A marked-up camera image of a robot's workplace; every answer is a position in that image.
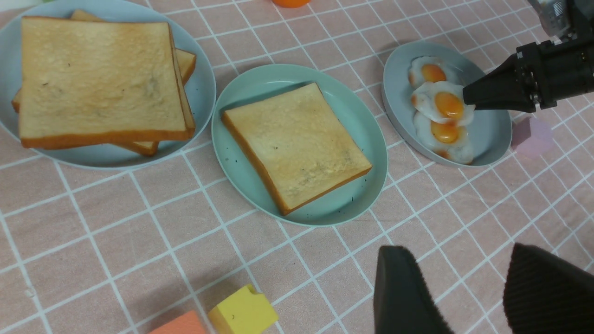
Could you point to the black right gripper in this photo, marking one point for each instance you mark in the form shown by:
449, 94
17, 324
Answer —
538, 76

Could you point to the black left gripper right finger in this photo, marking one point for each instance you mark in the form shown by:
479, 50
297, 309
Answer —
545, 294

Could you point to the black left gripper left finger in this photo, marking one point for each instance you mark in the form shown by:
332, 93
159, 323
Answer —
402, 303

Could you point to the fried egg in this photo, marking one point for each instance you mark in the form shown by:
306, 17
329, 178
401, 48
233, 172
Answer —
430, 69
447, 140
442, 102

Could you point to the toast slice placed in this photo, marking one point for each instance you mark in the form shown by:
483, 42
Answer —
89, 83
297, 145

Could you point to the grey blue egg plate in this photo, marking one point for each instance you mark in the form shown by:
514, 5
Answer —
491, 130

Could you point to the pink foam cube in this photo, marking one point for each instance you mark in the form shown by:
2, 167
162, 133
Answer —
532, 137

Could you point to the fried egg front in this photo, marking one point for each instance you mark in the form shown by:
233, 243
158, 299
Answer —
447, 140

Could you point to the fried egg back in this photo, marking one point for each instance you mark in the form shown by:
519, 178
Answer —
430, 69

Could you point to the yellow foam block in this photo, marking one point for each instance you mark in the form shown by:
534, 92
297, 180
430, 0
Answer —
246, 311

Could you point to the teal green centre plate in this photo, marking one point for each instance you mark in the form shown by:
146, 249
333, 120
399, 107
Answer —
339, 206

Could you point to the orange foam cube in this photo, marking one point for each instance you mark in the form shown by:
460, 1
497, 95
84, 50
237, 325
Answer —
188, 323

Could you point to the orange mandarin fruit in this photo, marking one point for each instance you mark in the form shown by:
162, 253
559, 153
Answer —
291, 3

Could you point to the toast slice bottom remaining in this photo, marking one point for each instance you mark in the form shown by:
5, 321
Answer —
145, 148

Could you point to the toast slice remaining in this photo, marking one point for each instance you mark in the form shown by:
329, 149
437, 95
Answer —
145, 148
186, 60

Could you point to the toast slice upper remaining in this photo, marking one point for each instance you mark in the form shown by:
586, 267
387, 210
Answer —
186, 60

